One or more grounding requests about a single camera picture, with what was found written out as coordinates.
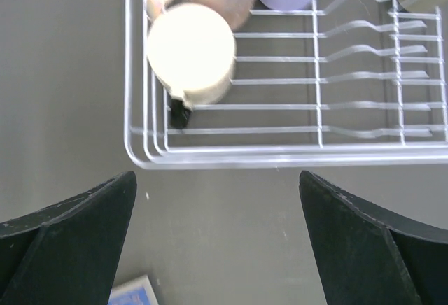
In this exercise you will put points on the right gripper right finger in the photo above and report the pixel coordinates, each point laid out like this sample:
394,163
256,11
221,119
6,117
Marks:
367,254

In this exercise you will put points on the white wire dish rack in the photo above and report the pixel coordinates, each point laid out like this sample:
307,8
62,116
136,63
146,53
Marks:
341,83

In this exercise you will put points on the Jane Eyre book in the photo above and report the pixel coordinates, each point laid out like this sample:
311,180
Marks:
137,291

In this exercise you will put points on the cream mug black handle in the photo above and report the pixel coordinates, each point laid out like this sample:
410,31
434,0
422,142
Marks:
192,51

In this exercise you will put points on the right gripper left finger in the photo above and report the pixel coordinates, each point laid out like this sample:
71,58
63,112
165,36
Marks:
68,253

